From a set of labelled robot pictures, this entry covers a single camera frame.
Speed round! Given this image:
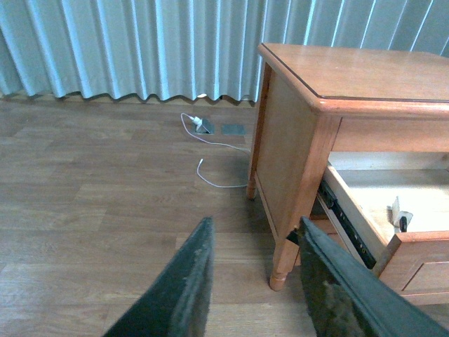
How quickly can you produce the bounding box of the light blue curtain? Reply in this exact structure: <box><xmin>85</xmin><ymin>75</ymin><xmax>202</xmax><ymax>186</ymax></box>
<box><xmin>1</xmin><ymin>1</ymin><xmax>448</xmax><ymax>100</ymax></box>

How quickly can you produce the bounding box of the wooden drawer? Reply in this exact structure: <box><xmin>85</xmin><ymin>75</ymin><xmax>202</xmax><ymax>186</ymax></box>
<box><xmin>319</xmin><ymin>165</ymin><xmax>448</xmax><ymax>305</ymax></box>

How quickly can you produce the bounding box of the white charger adapter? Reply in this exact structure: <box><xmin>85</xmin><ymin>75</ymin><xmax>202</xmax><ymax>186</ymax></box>
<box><xmin>389</xmin><ymin>196</ymin><xmax>413</xmax><ymax>232</ymax></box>

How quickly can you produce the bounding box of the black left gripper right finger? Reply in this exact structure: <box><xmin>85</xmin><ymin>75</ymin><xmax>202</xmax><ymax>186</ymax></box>
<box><xmin>287</xmin><ymin>217</ymin><xmax>448</xmax><ymax>336</ymax></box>

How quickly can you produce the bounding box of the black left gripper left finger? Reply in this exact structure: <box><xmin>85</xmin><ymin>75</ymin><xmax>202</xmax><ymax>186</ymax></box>
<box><xmin>105</xmin><ymin>217</ymin><xmax>213</xmax><ymax>336</ymax></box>

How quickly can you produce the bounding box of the closed grey floor socket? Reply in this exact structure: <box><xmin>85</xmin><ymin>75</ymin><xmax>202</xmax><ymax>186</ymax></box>
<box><xmin>221</xmin><ymin>124</ymin><xmax>246</xmax><ymax>136</ymax></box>

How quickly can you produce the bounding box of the white floor cable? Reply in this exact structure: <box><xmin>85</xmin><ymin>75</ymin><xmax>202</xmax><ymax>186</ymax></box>
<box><xmin>180</xmin><ymin>112</ymin><xmax>252</xmax><ymax>189</ymax></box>

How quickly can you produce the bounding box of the open floor power socket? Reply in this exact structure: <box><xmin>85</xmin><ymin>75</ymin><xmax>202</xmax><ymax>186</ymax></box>
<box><xmin>195</xmin><ymin>119</ymin><xmax>215</xmax><ymax>134</ymax></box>

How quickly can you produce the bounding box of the light wooden nightstand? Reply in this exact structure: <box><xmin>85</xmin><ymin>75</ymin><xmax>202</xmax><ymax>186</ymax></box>
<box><xmin>247</xmin><ymin>43</ymin><xmax>448</xmax><ymax>291</ymax></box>

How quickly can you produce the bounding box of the white plug adapter on floor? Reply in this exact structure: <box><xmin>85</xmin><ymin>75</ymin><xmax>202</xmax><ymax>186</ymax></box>
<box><xmin>189</xmin><ymin>117</ymin><xmax>203</xmax><ymax>127</ymax></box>

